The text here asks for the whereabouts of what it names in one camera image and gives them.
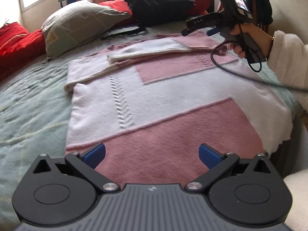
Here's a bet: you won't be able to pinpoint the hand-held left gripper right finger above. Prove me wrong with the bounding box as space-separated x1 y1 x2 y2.
185 144 273 194

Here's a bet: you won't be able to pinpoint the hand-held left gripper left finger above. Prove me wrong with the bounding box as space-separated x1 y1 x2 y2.
32 143 120 194

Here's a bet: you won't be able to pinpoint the pink and white sweater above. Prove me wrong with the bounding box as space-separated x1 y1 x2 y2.
63 30 293 191

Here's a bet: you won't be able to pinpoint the person's right hand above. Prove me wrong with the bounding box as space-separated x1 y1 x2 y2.
227 23 274 59

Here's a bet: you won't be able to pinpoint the wooden chair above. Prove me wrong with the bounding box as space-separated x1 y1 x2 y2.
248 0 268 30

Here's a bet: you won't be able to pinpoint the red cushion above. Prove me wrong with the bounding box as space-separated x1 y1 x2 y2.
97 0 133 15
177 0 213 15

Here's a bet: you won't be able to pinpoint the black backpack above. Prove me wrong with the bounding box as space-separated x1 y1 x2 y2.
100 0 196 40

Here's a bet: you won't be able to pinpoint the green plaid blanket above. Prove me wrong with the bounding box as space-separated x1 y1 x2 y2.
0 22 304 222

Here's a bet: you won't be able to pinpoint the person's white fleece top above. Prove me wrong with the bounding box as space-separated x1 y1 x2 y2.
282 170 308 231

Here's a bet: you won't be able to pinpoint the grey green pillow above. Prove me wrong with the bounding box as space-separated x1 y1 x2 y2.
41 0 132 59

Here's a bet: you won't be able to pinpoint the red cushions at left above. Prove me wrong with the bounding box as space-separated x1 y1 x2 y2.
0 22 48 83

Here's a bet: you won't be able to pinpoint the black cable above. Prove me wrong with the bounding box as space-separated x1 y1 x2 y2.
210 41 287 87

